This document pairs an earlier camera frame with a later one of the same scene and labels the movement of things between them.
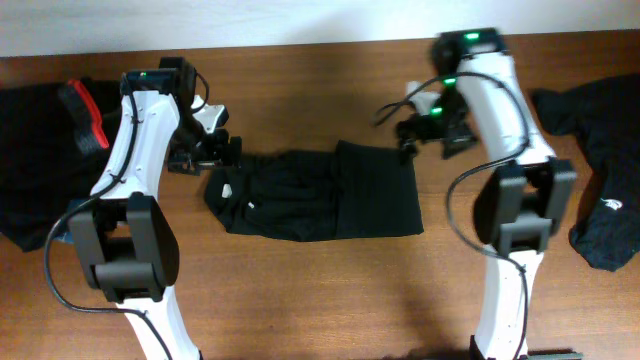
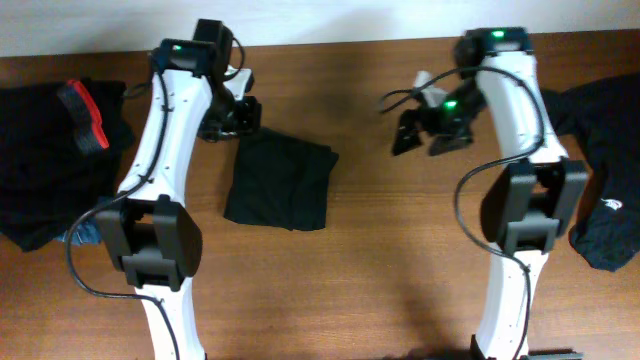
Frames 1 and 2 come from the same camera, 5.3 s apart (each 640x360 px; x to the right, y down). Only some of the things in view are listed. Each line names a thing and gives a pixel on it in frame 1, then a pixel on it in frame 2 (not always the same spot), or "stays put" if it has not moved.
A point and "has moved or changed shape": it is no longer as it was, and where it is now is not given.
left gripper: x=216 y=157 -> x=250 y=123
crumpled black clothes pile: x=602 y=115 stays put
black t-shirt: x=348 y=189 has moved or changed shape
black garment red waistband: x=82 y=117 stays put
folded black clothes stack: x=44 y=169 stays put
